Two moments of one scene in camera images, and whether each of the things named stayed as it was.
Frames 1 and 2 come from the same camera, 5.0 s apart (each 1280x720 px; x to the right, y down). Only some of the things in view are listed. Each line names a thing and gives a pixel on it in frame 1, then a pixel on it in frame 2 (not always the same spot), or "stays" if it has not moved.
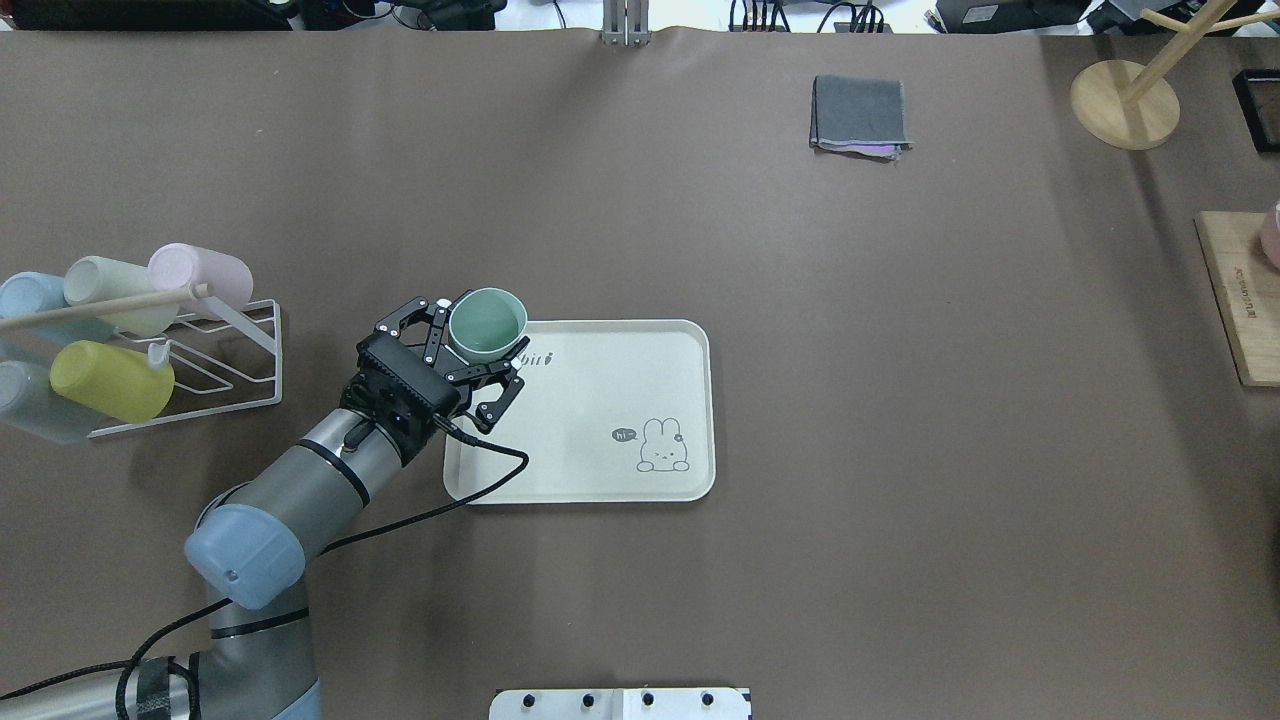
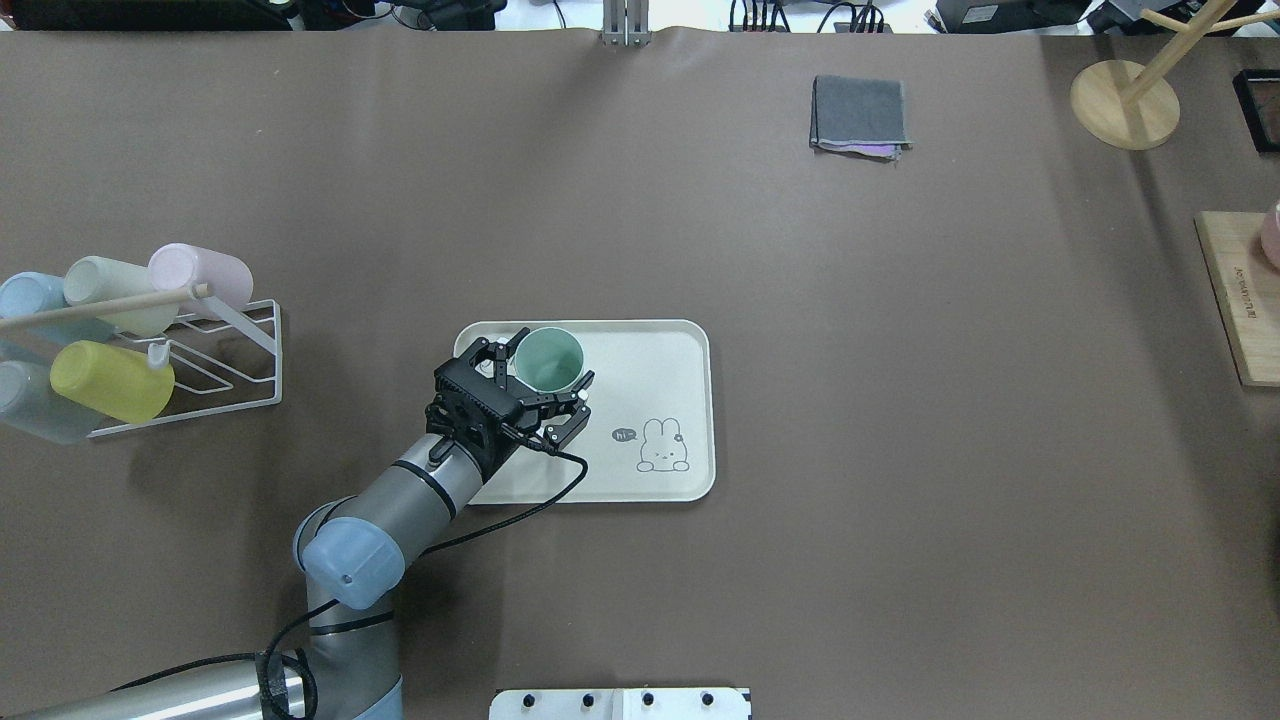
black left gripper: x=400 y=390 -> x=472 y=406
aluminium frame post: x=625 y=23 stays
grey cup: x=28 y=399 stays
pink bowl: x=1270 y=236 stays
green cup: x=486 y=325 -> x=549 y=359
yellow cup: x=115 y=382 stays
